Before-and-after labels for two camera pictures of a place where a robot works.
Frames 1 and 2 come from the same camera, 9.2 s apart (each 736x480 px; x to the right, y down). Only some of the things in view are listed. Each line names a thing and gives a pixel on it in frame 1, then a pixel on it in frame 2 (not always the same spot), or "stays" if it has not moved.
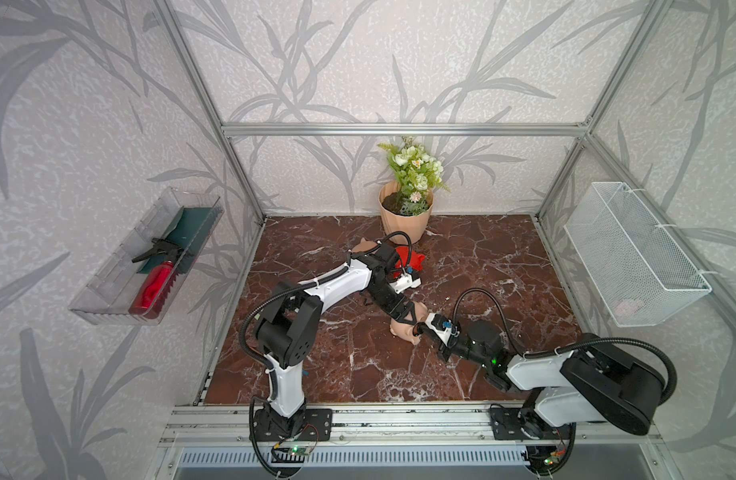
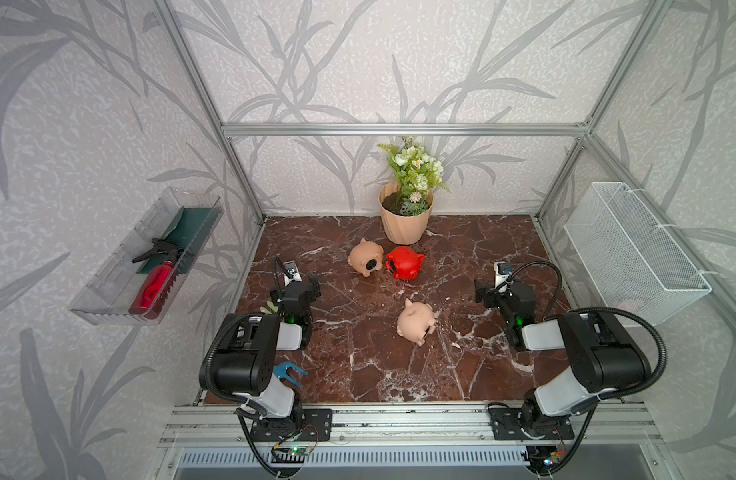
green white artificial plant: (416, 174) stays
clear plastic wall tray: (133, 284) stays
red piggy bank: (402, 259) stays
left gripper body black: (389, 301) → (310, 291)
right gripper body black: (461, 348) → (501, 302)
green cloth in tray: (191, 229) stays
